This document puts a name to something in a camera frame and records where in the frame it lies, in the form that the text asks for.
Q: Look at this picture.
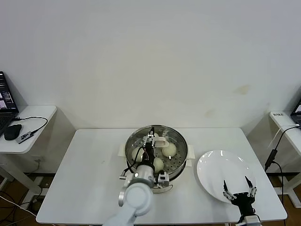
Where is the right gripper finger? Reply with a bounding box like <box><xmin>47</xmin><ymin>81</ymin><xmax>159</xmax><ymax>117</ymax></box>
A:
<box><xmin>222</xmin><ymin>180</ymin><xmax>236</xmax><ymax>201</ymax></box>
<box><xmin>244</xmin><ymin>176</ymin><xmax>257</xmax><ymax>197</ymax></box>

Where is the black floor cable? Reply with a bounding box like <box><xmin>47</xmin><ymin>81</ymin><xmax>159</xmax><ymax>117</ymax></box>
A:
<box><xmin>0</xmin><ymin>189</ymin><xmax>48</xmax><ymax>210</ymax></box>

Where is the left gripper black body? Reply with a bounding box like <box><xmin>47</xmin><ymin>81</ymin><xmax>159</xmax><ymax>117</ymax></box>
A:
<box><xmin>143</xmin><ymin>142</ymin><xmax>155</xmax><ymax>167</ymax></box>

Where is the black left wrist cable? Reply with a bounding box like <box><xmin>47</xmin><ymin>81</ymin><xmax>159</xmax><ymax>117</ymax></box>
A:
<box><xmin>123</xmin><ymin>145</ymin><xmax>148</xmax><ymax>174</ymax></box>

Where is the white round plate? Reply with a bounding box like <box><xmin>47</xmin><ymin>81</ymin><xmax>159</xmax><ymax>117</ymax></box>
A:
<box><xmin>196</xmin><ymin>150</ymin><xmax>257</xmax><ymax>204</ymax></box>

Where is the open black laptop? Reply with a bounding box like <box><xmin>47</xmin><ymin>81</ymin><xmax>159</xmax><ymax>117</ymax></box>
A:
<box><xmin>291</xmin><ymin>86</ymin><xmax>301</xmax><ymax>123</ymax></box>
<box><xmin>0</xmin><ymin>71</ymin><xmax>19</xmax><ymax>136</ymax></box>

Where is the black computer mouse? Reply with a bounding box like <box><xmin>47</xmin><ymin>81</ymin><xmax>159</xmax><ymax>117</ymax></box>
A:
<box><xmin>3</xmin><ymin>124</ymin><xmax>22</xmax><ymax>141</ymax></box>

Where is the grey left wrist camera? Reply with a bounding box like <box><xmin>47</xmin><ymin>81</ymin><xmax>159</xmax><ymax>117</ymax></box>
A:
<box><xmin>157</xmin><ymin>172</ymin><xmax>170</xmax><ymax>189</ymax></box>

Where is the white floor cable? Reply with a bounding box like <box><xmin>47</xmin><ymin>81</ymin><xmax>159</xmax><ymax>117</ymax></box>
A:
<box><xmin>0</xmin><ymin>196</ymin><xmax>38</xmax><ymax>216</ymax></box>

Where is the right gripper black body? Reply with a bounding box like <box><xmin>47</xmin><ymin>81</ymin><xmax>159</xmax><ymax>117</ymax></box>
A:
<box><xmin>230</xmin><ymin>192</ymin><xmax>256</xmax><ymax>216</ymax></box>

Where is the black power adapter cable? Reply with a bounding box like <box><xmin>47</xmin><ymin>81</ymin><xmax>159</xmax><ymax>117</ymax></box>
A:
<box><xmin>264</xmin><ymin>124</ymin><xmax>301</xmax><ymax>196</ymax></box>

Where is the stainless steel steamer basket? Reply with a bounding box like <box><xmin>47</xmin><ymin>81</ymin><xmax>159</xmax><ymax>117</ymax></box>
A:
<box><xmin>117</xmin><ymin>125</ymin><xmax>196</xmax><ymax>182</ymax></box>

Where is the black usb cable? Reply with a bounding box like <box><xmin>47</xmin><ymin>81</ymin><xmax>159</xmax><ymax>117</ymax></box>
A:
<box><xmin>13</xmin><ymin>115</ymin><xmax>48</xmax><ymax>135</ymax></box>

